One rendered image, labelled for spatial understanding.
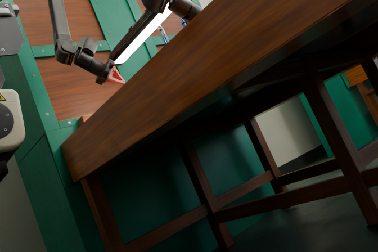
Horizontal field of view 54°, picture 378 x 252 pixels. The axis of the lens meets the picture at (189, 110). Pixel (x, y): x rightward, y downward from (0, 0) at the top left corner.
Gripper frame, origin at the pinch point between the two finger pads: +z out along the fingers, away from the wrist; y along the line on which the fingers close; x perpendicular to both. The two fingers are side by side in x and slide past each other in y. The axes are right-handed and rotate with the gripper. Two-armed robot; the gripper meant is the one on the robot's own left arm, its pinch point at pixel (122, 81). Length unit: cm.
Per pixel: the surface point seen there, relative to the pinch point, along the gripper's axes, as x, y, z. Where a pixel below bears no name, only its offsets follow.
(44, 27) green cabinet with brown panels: -39, 43, -35
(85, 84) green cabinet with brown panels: -19.5, 43.4, -6.0
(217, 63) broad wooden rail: 28, -62, 3
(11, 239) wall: 44, 137, 5
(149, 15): -24.2, -15.4, -2.9
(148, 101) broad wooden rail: 25.3, -31.4, 0.9
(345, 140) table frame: 14, -51, 69
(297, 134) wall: -152, 135, 253
